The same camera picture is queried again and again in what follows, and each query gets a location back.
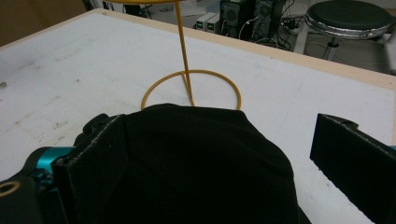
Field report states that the black cloth cap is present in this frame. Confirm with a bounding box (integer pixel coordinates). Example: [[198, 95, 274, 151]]
[[102, 103, 312, 224]]

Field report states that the black round stool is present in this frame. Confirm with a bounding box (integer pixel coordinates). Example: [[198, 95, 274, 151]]
[[293, 0, 396, 62]]

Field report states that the black computer tower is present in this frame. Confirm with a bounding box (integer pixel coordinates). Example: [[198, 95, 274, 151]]
[[219, 0, 286, 43]]

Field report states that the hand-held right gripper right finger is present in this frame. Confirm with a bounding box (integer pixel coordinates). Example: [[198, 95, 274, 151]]
[[309, 113, 396, 224]]

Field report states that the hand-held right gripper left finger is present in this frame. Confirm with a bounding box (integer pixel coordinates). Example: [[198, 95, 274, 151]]
[[51, 113, 129, 224]]

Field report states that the yellow wire hat stand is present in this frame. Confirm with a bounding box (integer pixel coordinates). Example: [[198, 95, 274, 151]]
[[106, 0, 243, 111]]

